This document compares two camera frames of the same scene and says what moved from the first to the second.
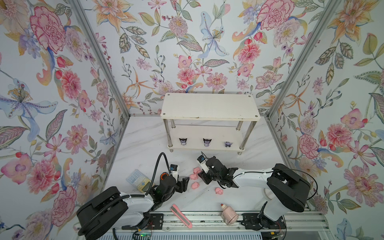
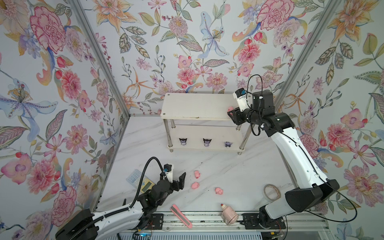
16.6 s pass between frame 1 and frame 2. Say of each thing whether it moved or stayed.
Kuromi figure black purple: stayed
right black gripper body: moved
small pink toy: stayed
